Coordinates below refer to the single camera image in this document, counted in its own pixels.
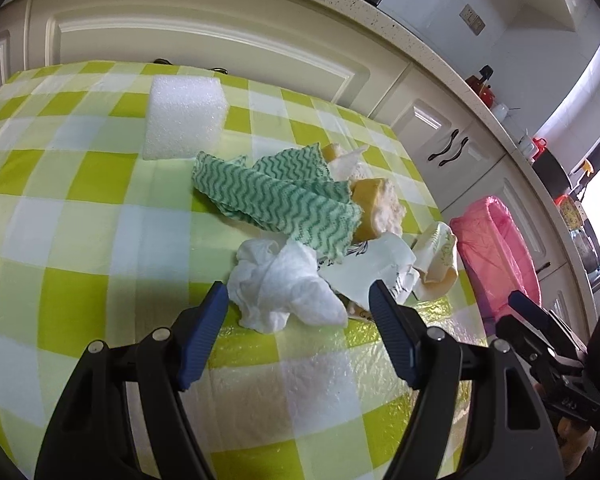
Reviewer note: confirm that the white tissue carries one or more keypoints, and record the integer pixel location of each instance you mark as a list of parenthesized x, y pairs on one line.
[(272, 282)]

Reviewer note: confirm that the pink-lined trash bin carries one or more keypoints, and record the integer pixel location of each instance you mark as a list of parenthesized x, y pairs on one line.
[(495, 257)]

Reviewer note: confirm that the green wavy cleaning cloth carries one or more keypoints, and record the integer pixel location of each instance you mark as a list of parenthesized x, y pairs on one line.
[(290, 192)]

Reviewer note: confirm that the yellow sponge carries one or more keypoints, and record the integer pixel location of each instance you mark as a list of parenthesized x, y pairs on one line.
[(381, 210)]

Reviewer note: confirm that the person's right hand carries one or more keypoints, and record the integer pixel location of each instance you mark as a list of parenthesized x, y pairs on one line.
[(573, 438)]

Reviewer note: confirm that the white wall socket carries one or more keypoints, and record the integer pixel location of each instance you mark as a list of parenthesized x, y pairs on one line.
[(472, 19)]

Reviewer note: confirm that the yellow patterned basket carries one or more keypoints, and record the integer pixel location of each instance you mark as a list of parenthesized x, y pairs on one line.
[(571, 211)]

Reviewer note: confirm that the red plastic bag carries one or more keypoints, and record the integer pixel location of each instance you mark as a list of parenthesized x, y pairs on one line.
[(540, 146)]

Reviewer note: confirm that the white kitchen cabinets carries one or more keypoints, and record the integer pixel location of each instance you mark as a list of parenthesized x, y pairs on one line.
[(280, 45)]

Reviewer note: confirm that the red lidded pot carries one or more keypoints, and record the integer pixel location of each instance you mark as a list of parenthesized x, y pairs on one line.
[(486, 95)]

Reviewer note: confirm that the large black pot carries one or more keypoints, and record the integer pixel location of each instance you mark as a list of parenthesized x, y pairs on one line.
[(553, 176)]

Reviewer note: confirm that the white printed paper wrapper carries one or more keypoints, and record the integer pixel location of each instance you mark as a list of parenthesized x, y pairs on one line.
[(388, 258)]

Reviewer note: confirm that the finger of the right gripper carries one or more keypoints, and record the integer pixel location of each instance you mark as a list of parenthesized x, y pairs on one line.
[(522, 304)]

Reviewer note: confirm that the speckled white countertop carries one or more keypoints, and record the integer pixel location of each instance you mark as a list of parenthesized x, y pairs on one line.
[(380, 15)]

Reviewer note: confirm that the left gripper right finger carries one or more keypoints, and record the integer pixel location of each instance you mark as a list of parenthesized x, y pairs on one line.
[(508, 434)]

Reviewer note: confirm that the white foam block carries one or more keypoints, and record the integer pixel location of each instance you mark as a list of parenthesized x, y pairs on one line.
[(185, 116)]

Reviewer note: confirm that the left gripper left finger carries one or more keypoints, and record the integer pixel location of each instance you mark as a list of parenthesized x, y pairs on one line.
[(89, 435)]

